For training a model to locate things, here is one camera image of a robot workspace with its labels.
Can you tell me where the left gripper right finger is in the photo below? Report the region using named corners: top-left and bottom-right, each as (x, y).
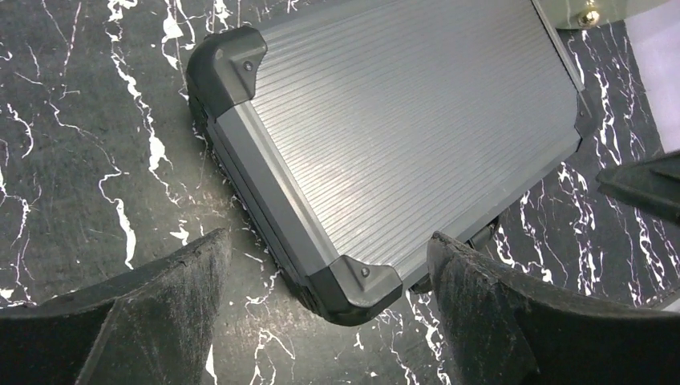
top-left (427, 233), bottom-right (679, 384)

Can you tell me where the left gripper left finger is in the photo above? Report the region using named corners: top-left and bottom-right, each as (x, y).
top-left (1, 229), bottom-right (232, 384)

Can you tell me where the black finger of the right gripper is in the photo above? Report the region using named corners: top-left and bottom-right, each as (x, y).
top-left (596, 151), bottom-right (679, 224)

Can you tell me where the black poker chip case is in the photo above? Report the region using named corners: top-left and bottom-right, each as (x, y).
top-left (185, 1), bottom-right (597, 326)

